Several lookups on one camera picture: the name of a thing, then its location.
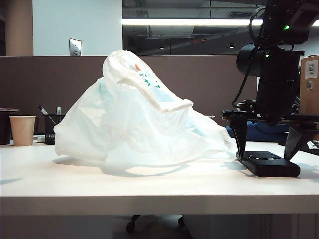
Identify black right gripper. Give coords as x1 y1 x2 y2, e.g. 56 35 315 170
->
222 76 319 162

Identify black power bank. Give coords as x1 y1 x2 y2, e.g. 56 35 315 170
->
235 150 301 178

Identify white printed plastic bag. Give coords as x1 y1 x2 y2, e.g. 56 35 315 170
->
53 50 238 177

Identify black desk mat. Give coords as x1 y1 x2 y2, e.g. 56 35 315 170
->
278 140 319 157

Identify labelled cardboard box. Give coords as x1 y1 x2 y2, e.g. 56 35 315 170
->
299 56 319 116

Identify black mesh pen holder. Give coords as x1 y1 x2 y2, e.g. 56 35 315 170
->
43 114 67 146

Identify brown desk partition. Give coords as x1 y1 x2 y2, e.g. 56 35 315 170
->
0 55 258 136

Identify black pen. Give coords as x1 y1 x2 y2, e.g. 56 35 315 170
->
38 106 57 125

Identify beige paper cup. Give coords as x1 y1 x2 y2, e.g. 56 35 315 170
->
9 116 37 147

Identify dark lidded container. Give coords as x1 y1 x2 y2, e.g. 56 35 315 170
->
0 108 20 146

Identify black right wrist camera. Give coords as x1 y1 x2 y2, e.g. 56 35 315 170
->
236 99 257 112

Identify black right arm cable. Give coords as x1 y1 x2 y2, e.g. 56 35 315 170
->
232 6 267 108

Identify metal wall switch plate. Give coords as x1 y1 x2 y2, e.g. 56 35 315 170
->
69 38 83 57

